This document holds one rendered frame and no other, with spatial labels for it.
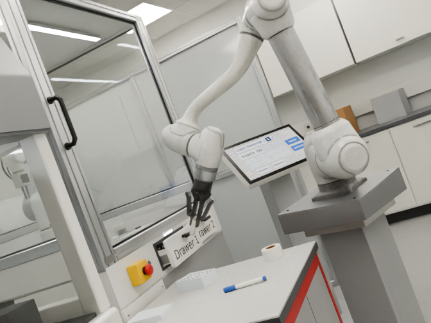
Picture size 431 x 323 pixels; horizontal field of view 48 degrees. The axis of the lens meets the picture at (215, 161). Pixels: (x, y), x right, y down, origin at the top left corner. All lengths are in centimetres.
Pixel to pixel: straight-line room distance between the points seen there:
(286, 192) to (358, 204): 109
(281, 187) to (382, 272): 101
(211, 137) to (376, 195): 66
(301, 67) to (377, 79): 362
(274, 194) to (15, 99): 189
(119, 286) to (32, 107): 73
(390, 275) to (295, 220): 43
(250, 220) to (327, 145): 202
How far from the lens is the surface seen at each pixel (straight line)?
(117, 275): 170
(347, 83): 539
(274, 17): 174
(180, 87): 377
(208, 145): 185
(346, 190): 194
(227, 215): 375
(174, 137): 195
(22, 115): 118
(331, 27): 508
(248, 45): 192
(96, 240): 165
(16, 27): 177
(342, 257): 204
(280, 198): 282
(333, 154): 173
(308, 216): 193
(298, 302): 140
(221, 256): 245
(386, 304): 205
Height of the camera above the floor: 115
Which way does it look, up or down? level
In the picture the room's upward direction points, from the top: 21 degrees counter-clockwise
